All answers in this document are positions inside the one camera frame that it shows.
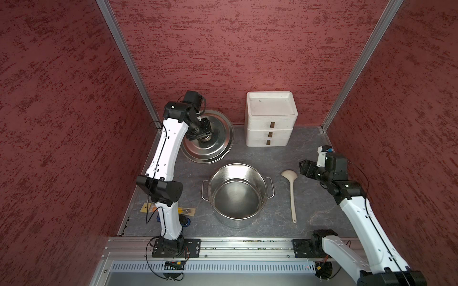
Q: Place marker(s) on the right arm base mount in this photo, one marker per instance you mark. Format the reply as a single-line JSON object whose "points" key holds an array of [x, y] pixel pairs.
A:
{"points": [[306, 248]]}

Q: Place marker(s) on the corner aluminium profile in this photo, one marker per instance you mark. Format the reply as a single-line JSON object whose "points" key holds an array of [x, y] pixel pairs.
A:
{"points": [[374, 39], [115, 30]]}

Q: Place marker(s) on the white three-drawer box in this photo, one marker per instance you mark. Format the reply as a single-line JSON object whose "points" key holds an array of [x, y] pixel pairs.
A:
{"points": [[270, 118]]}

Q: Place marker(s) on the left corner aluminium profile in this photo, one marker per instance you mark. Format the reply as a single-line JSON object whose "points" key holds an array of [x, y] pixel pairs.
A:
{"points": [[115, 30]]}

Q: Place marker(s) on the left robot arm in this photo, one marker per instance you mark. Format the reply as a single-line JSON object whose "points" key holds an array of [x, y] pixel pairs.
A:
{"points": [[180, 120]]}

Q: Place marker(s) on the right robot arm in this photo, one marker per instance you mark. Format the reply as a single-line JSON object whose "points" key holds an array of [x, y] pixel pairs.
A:
{"points": [[382, 265]]}

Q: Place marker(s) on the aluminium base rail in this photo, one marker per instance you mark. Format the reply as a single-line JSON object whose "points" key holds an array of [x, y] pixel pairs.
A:
{"points": [[212, 248]]}

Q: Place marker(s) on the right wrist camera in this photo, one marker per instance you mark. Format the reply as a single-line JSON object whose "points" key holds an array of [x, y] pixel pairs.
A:
{"points": [[322, 152]]}

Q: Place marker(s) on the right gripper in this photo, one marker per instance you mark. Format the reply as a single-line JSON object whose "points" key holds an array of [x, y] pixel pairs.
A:
{"points": [[307, 165]]}

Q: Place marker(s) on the stainless steel pot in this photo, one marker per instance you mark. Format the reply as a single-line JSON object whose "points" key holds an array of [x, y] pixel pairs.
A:
{"points": [[237, 193]]}

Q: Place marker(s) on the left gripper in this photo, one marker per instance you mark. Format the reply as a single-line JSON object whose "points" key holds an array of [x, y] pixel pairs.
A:
{"points": [[206, 130]]}

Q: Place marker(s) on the right corner aluminium profile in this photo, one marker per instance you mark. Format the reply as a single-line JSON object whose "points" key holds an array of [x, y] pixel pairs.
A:
{"points": [[374, 39]]}

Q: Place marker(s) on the steel pot lid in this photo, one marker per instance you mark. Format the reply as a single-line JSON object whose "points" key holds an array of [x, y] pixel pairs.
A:
{"points": [[214, 147]]}

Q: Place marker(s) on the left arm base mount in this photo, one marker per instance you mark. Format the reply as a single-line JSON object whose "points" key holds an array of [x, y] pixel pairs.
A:
{"points": [[189, 248]]}

